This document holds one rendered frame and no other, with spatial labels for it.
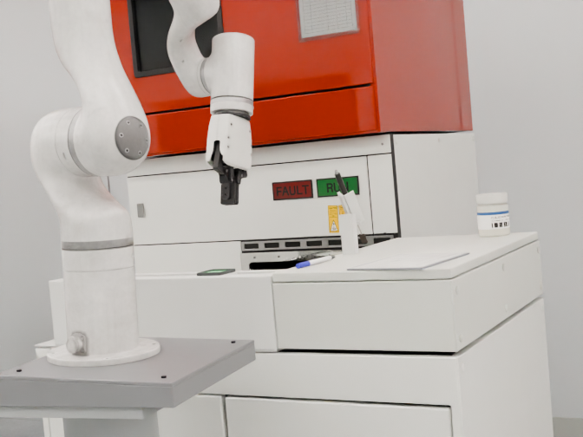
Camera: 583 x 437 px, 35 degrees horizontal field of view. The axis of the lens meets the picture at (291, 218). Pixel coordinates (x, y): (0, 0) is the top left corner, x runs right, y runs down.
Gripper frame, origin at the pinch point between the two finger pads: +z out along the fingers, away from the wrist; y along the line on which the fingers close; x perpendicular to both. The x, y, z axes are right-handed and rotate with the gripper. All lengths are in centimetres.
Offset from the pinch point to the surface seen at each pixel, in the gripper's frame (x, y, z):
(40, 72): -239, -188, -106
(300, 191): -15, -57, -10
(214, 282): -2.4, 0.9, 17.0
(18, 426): -248, -195, 72
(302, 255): -16, -59, 6
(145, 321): -20.0, -0.7, 24.5
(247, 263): -32, -60, 8
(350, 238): 14.1, -24.9, 6.5
